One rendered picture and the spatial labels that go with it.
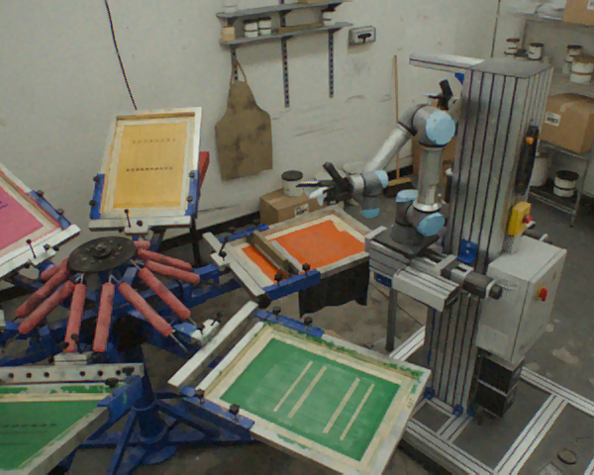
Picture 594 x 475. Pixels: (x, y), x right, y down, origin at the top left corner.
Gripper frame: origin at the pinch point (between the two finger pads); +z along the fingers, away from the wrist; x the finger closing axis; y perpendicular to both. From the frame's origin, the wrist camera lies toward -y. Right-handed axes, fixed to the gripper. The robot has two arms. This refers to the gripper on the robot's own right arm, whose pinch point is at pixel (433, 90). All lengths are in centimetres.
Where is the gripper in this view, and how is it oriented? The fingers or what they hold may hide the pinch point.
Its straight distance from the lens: 327.4
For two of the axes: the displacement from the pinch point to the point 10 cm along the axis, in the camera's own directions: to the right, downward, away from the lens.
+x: 9.3, -3.2, 1.8
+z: -3.2, -4.8, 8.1
